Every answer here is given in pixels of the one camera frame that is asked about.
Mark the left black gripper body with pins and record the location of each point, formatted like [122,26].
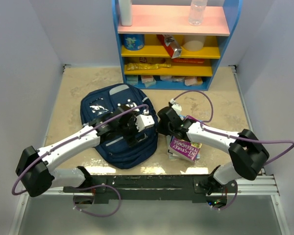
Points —
[129,131]

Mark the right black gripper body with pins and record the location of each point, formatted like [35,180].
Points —
[164,129]

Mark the navy blue backpack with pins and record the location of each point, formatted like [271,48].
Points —
[100,107]

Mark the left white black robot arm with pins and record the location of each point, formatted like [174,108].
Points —
[37,168]

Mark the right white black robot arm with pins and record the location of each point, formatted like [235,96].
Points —
[247,154]

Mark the green sponge pack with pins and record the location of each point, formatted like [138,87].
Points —
[132,79]

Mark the orange pink sponge pack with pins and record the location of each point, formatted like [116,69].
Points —
[193,81]

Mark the yellow snack bag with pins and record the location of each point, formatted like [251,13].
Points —
[146,66]

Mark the stack of books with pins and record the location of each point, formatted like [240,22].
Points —
[180,149]

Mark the orange flat box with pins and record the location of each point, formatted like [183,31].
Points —
[188,61]

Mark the blue shelf unit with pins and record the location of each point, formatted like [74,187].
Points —
[161,50]

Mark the red silver snack box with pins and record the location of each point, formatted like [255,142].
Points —
[170,44]

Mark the white plastic tub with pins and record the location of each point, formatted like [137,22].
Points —
[193,42]

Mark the blue round can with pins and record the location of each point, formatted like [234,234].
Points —
[134,42]

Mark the clear plastic water bottle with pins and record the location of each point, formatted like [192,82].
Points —
[196,13]

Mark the white cylinder bottle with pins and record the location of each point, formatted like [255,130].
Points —
[126,15]

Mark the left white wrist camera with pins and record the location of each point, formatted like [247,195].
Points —
[144,121]

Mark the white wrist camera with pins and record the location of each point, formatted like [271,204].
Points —
[175,106]
[144,121]

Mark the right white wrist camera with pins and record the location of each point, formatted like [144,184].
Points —
[175,106]

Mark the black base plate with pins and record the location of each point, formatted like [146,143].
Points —
[158,187]

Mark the aluminium frame rail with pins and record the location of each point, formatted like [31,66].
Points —
[262,185]

